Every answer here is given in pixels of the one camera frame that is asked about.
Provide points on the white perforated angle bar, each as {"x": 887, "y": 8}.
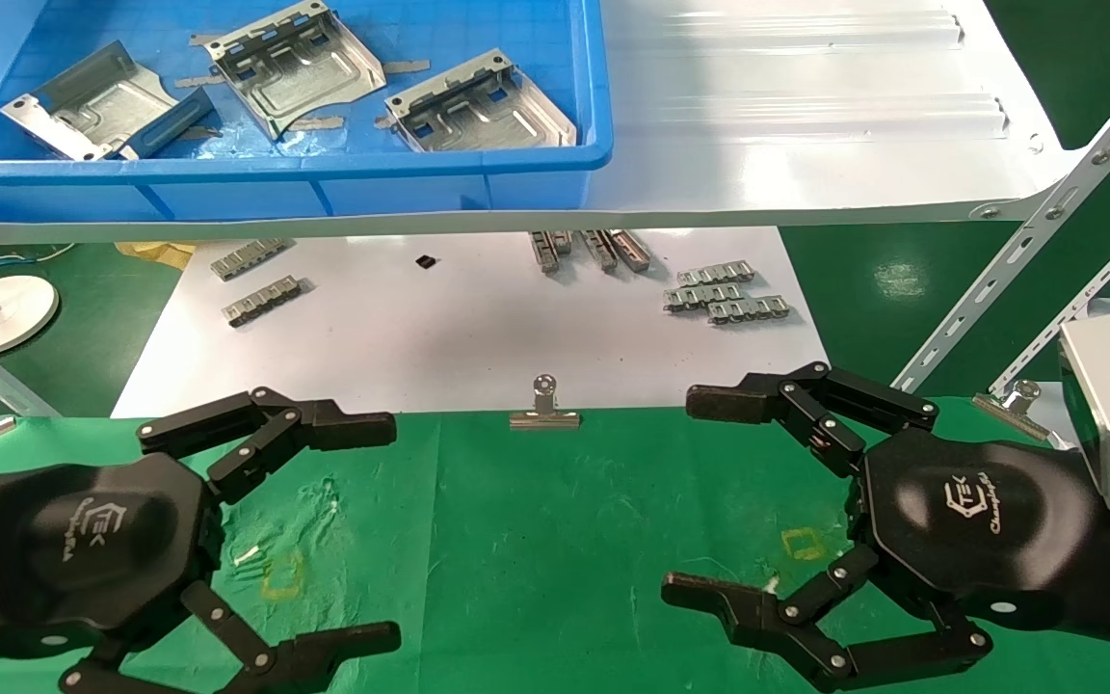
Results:
{"x": 1085, "y": 304}
{"x": 27, "y": 395}
{"x": 1027, "y": 241}

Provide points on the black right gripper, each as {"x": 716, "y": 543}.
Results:
{"x": 979, "y": 520}

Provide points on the yellow crumpled bag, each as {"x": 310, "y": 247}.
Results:
{"x": 158, "y": 253}

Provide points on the metal link strip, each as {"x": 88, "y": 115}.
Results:
{"x": 701, "y": 297}
{"x": 717, "y": 273}
{"x": 544, "y": 253}
{"x": 264, "y": 300}
{"x": 249, "y": 259}
{"x": 564, "y": 241}
{"x": 750, "y": 309}
{"x": 600, "y": 251}
{"x": 630, "y": 250}

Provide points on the white ribbed metal shelf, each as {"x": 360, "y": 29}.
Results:
{"x": 806, "y": 145}

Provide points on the blue plastic bin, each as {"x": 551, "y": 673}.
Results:
{"x": 420, "y": 188}

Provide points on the green table cloth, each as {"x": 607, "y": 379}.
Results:
{"x": 555, "y": 540}

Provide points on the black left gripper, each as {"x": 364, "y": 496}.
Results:
{"x": 83, "y": 549}

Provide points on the white board sheet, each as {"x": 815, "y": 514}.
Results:
{"x": 468, "y": 337}

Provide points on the bent sheet metal bracket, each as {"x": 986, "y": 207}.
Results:
{"x": 102, "y": 101}
{"x": 300, "y": 67}
{"x": 478, "y": 116}

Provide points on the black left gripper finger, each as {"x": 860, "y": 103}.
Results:
{"x": 343, "y": 429}

